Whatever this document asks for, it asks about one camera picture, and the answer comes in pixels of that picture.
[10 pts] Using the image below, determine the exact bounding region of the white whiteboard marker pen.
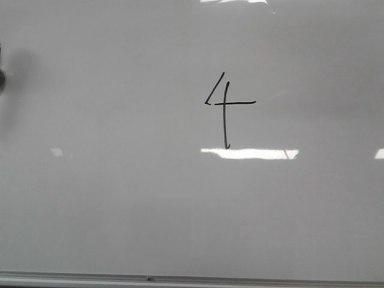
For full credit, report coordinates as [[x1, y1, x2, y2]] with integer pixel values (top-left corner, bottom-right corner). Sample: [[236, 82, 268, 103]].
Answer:
[[0, 43, 7, 97]]

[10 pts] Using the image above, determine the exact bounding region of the white whiteboard with aluminium frame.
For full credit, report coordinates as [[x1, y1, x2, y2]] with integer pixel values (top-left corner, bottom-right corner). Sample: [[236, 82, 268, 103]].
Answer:
[[1, 1, 383, 287]]

